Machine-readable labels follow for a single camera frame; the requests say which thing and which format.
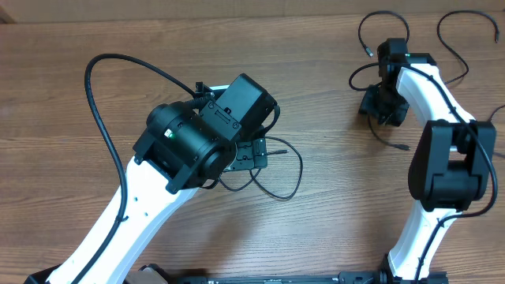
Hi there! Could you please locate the black USB cable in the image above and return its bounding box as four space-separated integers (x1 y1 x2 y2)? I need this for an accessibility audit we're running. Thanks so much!
218 136 305 201

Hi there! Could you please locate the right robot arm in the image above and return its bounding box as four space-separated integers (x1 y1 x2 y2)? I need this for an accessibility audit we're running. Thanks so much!
355 38 497 283

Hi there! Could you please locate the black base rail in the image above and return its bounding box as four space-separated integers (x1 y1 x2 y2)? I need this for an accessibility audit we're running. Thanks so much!
125 263 449 284

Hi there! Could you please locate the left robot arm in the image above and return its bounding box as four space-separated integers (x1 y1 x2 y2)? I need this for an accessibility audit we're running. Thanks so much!
26 73 280 283

